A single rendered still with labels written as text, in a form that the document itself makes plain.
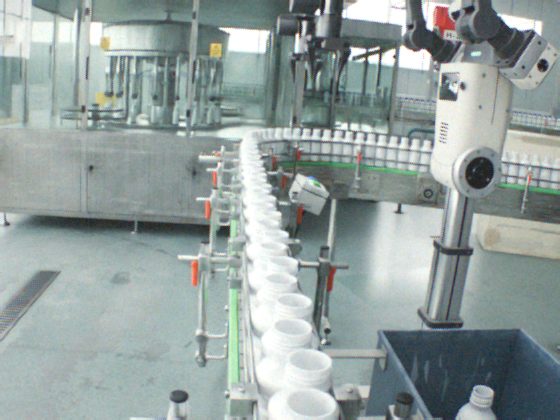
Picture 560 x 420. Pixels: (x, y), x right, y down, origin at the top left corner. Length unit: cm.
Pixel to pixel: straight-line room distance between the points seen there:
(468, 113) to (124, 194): 352
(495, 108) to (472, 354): 74
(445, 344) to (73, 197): 399
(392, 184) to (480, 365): 176
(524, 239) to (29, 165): 470
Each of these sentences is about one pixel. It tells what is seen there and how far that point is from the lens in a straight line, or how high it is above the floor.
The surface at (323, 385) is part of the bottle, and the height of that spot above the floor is 115.
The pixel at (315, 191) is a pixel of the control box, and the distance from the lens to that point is 140.
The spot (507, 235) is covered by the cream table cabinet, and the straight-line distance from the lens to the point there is 525.
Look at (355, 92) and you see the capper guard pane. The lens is 642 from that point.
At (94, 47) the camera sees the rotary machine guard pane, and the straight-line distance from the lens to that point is 453.
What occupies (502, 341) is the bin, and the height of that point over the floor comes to 92.
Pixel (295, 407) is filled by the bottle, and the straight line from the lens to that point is 39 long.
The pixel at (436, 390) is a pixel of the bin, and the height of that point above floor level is 81.
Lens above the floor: 137
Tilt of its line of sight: 14 degrees down
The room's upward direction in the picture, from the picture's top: 5 degrees clockwise
